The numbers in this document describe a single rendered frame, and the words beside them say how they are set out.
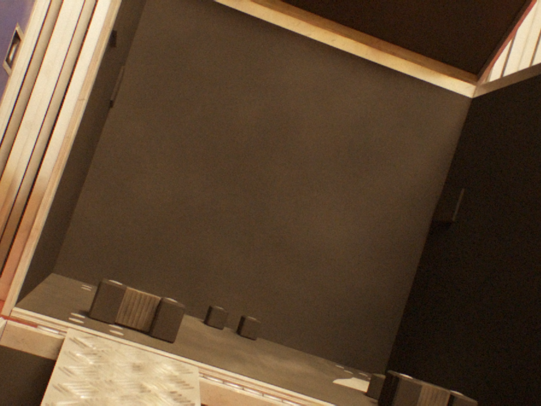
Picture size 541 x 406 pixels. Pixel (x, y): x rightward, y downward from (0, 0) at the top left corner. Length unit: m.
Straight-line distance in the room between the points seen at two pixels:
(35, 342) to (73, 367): 0.15
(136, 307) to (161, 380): 0.31
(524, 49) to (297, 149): 1.55
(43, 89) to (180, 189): 1.00
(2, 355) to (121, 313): 0.25
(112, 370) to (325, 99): 1.33
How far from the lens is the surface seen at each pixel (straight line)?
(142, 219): 2.36
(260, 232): 2.39
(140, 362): 1.33
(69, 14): 3.31
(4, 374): 1.39
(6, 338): 1.38
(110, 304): 1.55
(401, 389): 1.64
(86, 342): 1.33
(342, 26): 2.50
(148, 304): 1.57
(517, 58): 3.77
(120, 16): 1.45
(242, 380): 1.41
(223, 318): 2.23
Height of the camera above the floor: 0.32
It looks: 4 degrees up
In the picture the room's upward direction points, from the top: 18 degrees clockwise
